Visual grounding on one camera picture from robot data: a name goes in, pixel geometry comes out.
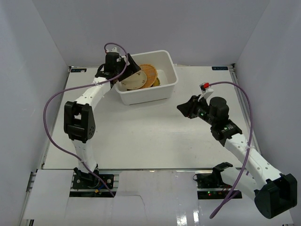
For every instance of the black motor base bracket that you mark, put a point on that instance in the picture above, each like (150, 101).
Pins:
(86, 185)

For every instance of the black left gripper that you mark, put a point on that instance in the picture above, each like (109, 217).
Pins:
(122, 70)

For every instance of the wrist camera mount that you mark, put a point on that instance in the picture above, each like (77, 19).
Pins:
(113, 49)
(206, 91)

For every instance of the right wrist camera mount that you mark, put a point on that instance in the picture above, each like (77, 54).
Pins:
(206, 91)

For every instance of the white plastic bin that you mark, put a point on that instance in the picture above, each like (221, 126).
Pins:
(167, 76)

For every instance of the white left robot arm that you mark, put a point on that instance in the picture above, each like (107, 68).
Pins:
(79, 121)

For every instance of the cream floral round plate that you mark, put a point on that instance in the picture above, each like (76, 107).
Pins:
(135, 81)

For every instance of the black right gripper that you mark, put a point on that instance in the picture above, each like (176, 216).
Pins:
(188, 109)

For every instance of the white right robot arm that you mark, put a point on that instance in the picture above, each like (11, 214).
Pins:
(272, 191)

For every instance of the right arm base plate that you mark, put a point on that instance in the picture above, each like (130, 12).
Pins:
(208, 188)

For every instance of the yellow patterned round plate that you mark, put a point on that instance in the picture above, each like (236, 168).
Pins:
(156, 83)

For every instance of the small orange woven plate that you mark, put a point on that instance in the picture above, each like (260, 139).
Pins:
(151, 74)

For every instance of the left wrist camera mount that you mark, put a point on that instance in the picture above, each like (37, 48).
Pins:
(113, 49)

